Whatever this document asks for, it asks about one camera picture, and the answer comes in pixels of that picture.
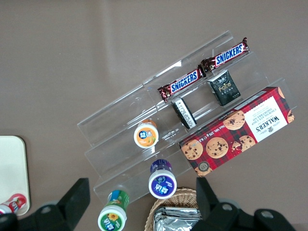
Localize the cream plastic serving tray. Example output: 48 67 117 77
0 135 31 216

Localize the red label gum bottle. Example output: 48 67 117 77
0 193 27 215

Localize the aluminium foil tray stack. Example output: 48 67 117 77
153 206 204 231

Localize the green label gum bottle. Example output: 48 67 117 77
97 190 130 231

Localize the black tissue pack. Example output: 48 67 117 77
171 97 197 130
206 70 242 107

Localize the light flat wicker basket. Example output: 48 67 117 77
144 188 202 231

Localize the purple label gum bottle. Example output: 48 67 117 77
148 158 178 199

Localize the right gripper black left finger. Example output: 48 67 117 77
33 178 91 231

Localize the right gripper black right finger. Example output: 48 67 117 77
194 177 242 231

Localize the clear acrylic stepped stand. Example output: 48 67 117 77
77 30 298 201

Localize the red Walkers cookie box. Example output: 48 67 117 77
179 86 295 178

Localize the Snickers chocolate bar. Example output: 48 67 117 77
157 68 205 103
200 37 250 74

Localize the orange label gum bottle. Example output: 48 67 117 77
133 119 159 149

